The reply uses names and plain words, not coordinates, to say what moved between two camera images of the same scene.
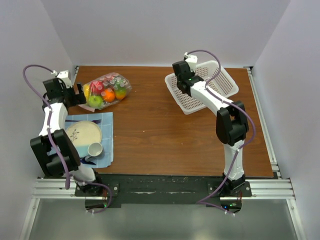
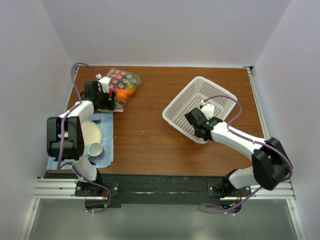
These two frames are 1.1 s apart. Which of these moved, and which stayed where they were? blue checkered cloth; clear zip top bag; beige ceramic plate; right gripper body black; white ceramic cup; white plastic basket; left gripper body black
Moved: left gripper body black; clear zip top bag; right gripper body black; white plastic basket
Stayed: white ceramic cup; beige ceramic plate; blue checkered cloth
